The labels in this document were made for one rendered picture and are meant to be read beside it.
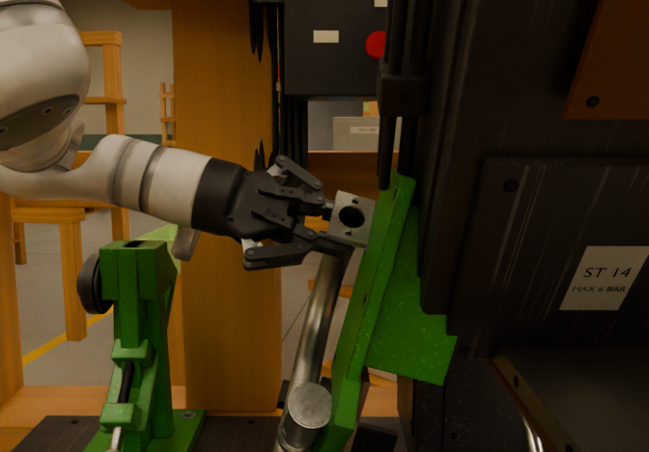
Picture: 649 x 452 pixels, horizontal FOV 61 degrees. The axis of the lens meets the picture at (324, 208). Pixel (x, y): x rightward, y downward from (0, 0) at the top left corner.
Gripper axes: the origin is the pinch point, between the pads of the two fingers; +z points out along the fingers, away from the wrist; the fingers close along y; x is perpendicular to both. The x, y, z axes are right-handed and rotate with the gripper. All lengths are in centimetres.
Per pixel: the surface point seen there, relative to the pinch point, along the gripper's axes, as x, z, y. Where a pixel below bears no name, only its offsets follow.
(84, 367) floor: 278, -101, 53
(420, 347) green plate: -4.8, 8.3, -12.3
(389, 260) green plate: -10.2, 3.7, -8.4
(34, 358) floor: 292, -134, 55
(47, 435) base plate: 38, -30, -19
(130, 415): 21.0, -16.7, -17.6
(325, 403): -0.8, 2.1, -17.5
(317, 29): -4.2, -8.1, 24.4
